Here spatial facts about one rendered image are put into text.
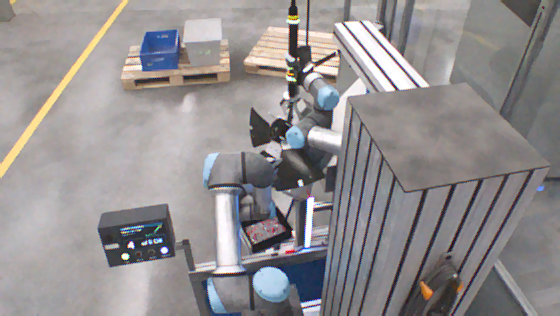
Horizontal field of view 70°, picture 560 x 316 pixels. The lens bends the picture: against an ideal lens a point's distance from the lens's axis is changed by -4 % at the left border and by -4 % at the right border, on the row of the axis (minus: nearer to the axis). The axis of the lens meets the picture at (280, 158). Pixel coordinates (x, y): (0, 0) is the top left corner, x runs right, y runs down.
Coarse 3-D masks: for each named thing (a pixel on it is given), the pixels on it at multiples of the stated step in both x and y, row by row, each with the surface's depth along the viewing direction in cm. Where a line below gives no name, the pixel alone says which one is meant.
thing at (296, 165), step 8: (288, 152) 192; (296, 152) 192; (304, 152) 193; (288, 160) 189; (296, 160) 189; (304, 160) 189; (280, 168) 187; (288, 168) 186; (296, 168) 185; (304, 168) 185; (312, 168) 185; (280, 176) 184; (288, 176) 183; (296, 176) 183; (304, 176) 182; (312, 176) 181; (320, 176) 181; (280, 184) 182; (288, 184) 181; (296, 184) 180; (304, 184) 179
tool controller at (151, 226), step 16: (144, 208) 161; (160, 208) 160; (112, 224) 152; (128, 224) 152; (144, 224) 154; (160, 224) 155; (112, 240) 153; (144, 240) 156; (160, 240) 158; (112, 256) 157; (144, 256) 160; (160, 256) 161
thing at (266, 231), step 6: (276, 216) 210; (258, 222) 207; (264, 222) 207; (270, 222) 206; (276, 222) 206; (246, 228) 204; (258, 228) 204; (264, 228) 203; (270, 228) 204; (276, 228) 204; (282, 228) 204; (252, 234) 201; (258, 234) 201; (264, 234) 201; (270, 234) 201; (276, 234) 200; (252, 240) 198; (258, 240) 198
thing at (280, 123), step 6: (276, 120) 203; (282, 120) 199; (270, 126) 205; (276, 126) 202; (282, 126) 197; (288, 126) 198; (270, 132) 204; (276, 132) 200; (282, 132) 196; (270, 138) 201; (276, 138) 197
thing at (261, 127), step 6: (252, 108) 228; (252, 114) 228; (258, 114) 221; (252, 120) 228; (258, 120) 222; (264, 120) 216; (252, 126) 230; (258, 126) 223; (264, 126) 217; (252, 132) 231; (258, 132) 225; (264, 132) 220; (252, 138) 232; (258, 138) 227; (264, 138) 223; (258, 144) 230; (264, 144) 225
